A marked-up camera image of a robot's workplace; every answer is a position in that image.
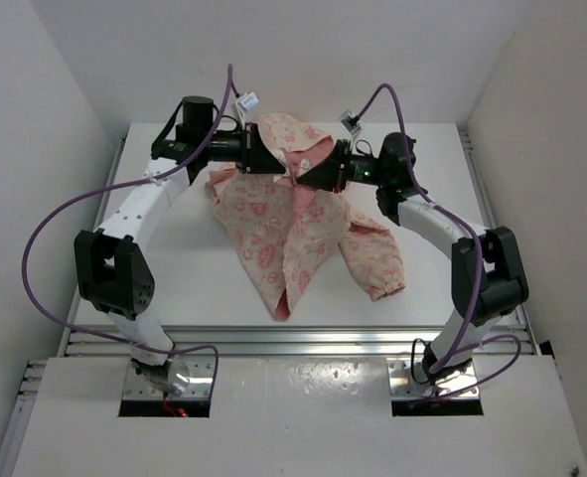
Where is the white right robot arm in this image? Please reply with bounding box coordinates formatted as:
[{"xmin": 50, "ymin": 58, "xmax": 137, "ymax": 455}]
[{"xmin": 297, "ymin": 132, "xmax": 529, "ymax": 387}]

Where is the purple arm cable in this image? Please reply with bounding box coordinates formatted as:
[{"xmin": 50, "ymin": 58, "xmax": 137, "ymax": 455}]
[
  {"xmin": 354, "ymin": 82, "xmax": 522, "ymax": 398},
  {"xmin": 21, "ymin": 63, "xmax": 243, "ymax": 398}
]

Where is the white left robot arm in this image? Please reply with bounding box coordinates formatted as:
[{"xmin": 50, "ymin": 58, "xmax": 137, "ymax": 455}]
[{"xmin": 73, "ymin": 96, "xmax": 285, "ymax": 389}]

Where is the aluminium rail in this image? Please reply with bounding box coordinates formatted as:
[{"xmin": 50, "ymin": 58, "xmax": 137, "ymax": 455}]
[
  {"xmin": 0, "ymin": 136, "xmax": 127, "ymax": 477},
  {"xmin": 459, "ymin": 129, "xmax": 538, "ymax": 354}
]

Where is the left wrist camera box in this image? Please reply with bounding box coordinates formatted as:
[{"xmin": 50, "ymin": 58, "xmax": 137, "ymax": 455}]
[{"xmin": 233, "ymin": 91, "xmax": 259, "ymax": 121}]

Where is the pink hooded kids jacket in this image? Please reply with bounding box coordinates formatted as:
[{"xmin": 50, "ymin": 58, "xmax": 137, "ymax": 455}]
[{"xmin": 206, "ymin": 113, "xmax": 405, "ymax": 321}]

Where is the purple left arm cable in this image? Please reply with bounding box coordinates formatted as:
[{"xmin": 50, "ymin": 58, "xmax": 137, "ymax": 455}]
[{"xmin": 21, "ymin": 63, "xmax": 243, "ymax": 398}]

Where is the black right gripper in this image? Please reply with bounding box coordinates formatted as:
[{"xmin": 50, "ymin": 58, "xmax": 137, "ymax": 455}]
[{"xmin": 298, "ymin": 140, "xmax": 390, "ymax": 194}]

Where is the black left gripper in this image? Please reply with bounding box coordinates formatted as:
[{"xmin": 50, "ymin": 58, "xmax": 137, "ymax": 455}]
[{"xmin": 200, "ymin": 122, "xmax": 284, "ymax": 174}]

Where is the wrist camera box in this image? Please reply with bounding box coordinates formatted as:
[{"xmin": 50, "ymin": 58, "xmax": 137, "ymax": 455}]
[
  {"xmin": 340, "ymin": 110, "xmax": 362, "ymax": 139},
  {"xmin": 233, "ymin": 91, "xmax": 259, "ymax": 121}
]

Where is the aluminium rail front table edge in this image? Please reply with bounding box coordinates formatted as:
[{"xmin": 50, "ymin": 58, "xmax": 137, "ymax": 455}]
[{"xmin": 60, "ymin": 324, "xmax": 538, "ymax": 357}]

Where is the aluminium rail right side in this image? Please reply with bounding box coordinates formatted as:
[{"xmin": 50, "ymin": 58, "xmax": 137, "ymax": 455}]
[{"xmin": 459, "ymin": 129, "xmax": 538, "ymax": 354}]

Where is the left metal arm base plate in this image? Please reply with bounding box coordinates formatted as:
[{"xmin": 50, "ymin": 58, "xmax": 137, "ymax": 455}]
[{"xmin": 121, "ymin": 355, "xmax": 215, "ymax": 402}]

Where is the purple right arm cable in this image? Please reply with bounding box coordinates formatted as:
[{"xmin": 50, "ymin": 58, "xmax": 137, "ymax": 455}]
[{"xmin": 354, "ymin": 82, "xmax": 522, "ymax": 398}]

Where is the right metal arm base plate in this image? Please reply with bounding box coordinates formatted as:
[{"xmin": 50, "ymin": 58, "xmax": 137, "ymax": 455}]
[{"xmin": 386, "ymin": 358, "xmax": 480, "ymax": 401}]

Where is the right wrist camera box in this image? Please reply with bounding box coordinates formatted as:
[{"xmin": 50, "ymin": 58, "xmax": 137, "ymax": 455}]
[{"xmin": 340, "ymin": 110, "xmax": 362, "ymax": 139}]

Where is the aluminium rail left side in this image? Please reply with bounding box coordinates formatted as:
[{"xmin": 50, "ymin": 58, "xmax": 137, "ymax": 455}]
[{"xmin": 0, "ymin": 136, "xmax": 127, "ymax": 477}]

